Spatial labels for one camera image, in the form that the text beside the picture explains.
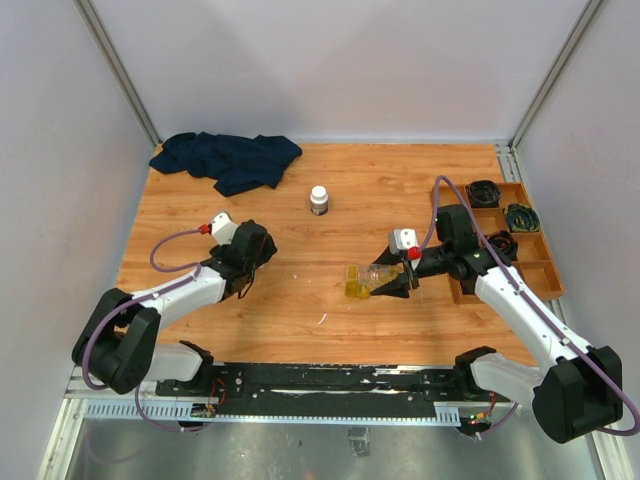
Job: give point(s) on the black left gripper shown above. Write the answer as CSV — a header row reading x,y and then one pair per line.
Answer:
x,y
267,250

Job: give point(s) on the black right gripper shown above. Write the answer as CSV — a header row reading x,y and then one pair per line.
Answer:
x,y
397,287

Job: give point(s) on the yellow translucent pill organizer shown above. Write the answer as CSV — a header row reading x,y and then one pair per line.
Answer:
x,y
356,282

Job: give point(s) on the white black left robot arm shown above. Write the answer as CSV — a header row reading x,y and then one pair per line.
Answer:
x,y
118,348

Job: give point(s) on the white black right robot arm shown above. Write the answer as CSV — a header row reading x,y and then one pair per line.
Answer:
x,y
573,389

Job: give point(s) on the white capped pill bottle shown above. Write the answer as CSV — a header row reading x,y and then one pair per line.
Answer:
x,y
319,200

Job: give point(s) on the dark navy crumpled cloth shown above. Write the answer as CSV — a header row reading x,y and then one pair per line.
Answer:
x,y
237,164

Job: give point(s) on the blue yellow rolled tie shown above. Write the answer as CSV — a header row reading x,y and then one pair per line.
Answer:
x,y
521,218

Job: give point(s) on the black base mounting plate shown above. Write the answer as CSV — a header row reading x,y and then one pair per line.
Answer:
x,y
335,386

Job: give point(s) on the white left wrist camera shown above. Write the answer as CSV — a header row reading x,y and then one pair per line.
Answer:
x,y
222,228

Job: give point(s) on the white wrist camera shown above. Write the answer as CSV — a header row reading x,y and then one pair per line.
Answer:
x,y
400,240
222,228

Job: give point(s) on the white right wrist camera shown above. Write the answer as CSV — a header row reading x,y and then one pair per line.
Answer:
x,y
400,240

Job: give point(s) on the white slotted cable duct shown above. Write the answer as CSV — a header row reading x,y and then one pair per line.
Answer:
x,y
185,411

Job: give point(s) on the left aluminium frame post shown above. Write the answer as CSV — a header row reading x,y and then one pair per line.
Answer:
x,y
101,37

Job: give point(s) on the aluminium frame post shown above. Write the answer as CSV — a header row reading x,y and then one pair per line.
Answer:
x,y
577,34
101,37

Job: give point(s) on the right aluminium frame post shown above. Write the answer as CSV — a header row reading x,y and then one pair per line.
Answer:
x,y
577,34

